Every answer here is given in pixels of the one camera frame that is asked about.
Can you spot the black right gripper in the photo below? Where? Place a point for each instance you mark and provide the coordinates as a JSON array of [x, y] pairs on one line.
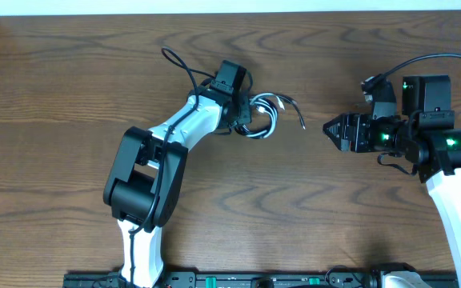
[[352, 126]]

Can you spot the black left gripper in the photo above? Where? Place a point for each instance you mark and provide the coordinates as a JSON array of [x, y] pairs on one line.
[[246, 107]]

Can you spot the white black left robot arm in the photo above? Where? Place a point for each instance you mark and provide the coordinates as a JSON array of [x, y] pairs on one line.
[[145, 179]]

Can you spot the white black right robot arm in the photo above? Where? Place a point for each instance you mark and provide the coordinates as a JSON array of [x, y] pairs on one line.
[[420, 128]]

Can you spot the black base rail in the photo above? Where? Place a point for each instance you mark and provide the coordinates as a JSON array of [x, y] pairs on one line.
[[383, 275]]

